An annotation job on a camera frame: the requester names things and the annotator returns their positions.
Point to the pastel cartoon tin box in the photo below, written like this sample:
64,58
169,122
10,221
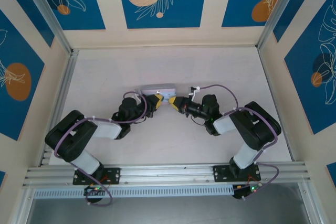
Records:
157,89

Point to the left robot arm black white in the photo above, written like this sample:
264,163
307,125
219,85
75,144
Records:
68,140

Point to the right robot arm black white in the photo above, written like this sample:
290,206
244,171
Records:
254,127

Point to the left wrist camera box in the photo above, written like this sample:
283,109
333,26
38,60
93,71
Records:
136,96

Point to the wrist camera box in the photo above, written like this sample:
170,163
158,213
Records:
195,90
136,96

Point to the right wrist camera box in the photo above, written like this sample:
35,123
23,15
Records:
195,90

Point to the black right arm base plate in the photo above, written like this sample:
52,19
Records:
219,172

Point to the aluminium side rail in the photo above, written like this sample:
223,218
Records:
61,98

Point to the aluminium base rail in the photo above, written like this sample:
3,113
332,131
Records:
168,174

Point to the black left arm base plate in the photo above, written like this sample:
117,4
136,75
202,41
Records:
115,175

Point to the aluminium frame post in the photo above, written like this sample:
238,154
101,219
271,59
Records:
278,11
50,16

